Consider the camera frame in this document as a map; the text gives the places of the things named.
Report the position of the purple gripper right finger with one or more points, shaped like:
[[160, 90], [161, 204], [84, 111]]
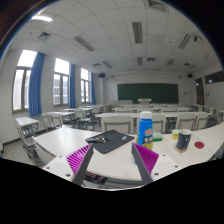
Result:
[[145, 160]]

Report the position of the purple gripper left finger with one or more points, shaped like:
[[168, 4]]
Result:
[[78, 162]]

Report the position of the blue plastic bottle white cap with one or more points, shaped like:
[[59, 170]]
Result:
[[145, 130]]

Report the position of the bunch of keys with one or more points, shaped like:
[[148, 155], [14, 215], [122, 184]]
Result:
[[102, 139]]

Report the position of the black mouse pad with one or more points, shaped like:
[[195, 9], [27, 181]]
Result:
[[117, 139]]

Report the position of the yellow green sponge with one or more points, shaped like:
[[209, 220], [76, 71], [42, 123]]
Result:
[[175, 134]]

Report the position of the white chair front left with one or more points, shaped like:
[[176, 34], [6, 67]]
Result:
[[123, 124]]

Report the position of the white chair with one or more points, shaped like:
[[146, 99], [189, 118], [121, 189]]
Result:
[[185, 121], [123, 124]]

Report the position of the dark blue printed cup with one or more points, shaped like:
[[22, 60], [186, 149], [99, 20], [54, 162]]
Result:
[[183, 140]]

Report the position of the white chair front right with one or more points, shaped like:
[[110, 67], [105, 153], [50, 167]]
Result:
[[185, 121]]

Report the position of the red round coaster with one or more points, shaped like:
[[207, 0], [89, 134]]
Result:
[[199, 144]]

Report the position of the white teacher podium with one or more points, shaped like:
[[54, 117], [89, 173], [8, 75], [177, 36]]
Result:
[[145, 101]]

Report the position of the white desk left side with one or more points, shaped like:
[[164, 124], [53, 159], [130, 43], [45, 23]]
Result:
[[28, 124]]

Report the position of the green chalkboard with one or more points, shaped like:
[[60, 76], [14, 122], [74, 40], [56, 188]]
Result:
[[157, 92]]

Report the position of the blue curtain far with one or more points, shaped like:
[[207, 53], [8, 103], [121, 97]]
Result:
[[92, 90]]

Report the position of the blue curtain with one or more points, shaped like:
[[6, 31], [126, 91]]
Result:
[[72, 96], [92, 90], [35, 85]]

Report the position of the blue curtain middle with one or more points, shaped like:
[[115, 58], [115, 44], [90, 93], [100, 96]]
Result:
[[72, 96]]

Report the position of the dark classroom door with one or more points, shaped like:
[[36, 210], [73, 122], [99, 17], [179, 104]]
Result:
[[200, 91]]

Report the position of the blue curtain left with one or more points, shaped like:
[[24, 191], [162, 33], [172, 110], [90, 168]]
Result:
[[35, 85]]

